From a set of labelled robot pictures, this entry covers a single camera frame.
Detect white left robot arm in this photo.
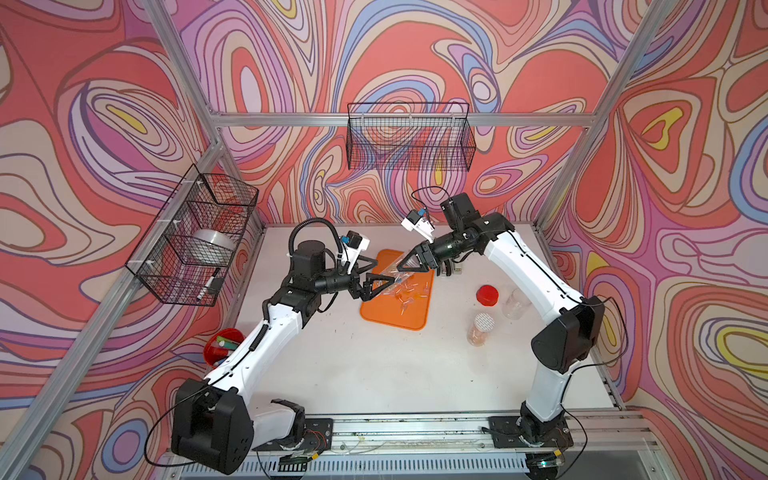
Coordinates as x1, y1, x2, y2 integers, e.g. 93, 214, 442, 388
170, 231, 394, 474

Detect red jar lid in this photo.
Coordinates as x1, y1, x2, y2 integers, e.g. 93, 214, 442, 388
476, 285, 500, 307

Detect aluminium frame corner post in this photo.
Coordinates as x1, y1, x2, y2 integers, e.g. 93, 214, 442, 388
534, 1, 676, 230

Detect black marker in basket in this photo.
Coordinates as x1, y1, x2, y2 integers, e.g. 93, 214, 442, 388
196, 267, 221, 301

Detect black wire basket left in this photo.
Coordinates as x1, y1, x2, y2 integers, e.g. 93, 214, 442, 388
125, 165, 259, 307

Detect white lid candy jar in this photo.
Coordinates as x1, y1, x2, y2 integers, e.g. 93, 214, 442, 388
377, 250, 414, 285

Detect patterned lid candy jar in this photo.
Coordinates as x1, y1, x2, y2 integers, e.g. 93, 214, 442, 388
467, 313, 495, 346

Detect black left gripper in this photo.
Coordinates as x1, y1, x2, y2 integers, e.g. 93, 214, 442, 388
311, 257, 391, 305

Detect black wire basket back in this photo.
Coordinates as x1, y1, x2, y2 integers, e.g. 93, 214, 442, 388
346, 100, 476, 172

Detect orange tray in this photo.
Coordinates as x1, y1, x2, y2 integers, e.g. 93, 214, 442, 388
360, 249, 434, 331

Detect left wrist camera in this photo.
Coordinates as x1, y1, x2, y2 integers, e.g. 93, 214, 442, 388
340, 230, 370, 268

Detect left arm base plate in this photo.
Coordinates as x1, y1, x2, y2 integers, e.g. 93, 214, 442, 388
252, 417, 334, 453

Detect red lid candy jar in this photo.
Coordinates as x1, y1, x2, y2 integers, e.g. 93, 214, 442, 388
502, 288, 531, 320

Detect white bowl in basket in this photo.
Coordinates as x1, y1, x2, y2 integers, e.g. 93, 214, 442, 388
189, 229, 236, 265

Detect lollipop candies on tray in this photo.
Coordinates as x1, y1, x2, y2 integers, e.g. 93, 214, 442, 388
384, 273, 432, 315

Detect red pen cup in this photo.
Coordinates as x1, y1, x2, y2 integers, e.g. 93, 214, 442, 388
203, 328, 245, 367

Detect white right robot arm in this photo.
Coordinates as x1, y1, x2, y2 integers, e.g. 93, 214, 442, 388
397, 193, 605, 445

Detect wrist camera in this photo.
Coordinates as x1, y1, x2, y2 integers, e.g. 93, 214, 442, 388
340, 230, 370, 268
401, 208, 435, 243

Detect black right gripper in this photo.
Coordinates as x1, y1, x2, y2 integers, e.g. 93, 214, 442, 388
397, 227, 473, 274

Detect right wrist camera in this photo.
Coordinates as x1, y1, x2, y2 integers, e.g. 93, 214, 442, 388
401, 208, 435, 243

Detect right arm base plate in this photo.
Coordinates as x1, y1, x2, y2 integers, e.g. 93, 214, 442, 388
481, 413, 574, 451

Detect black wire basket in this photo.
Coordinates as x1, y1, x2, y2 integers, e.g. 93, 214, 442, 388
346, 100, 476, 172
125, 165, 259, 307

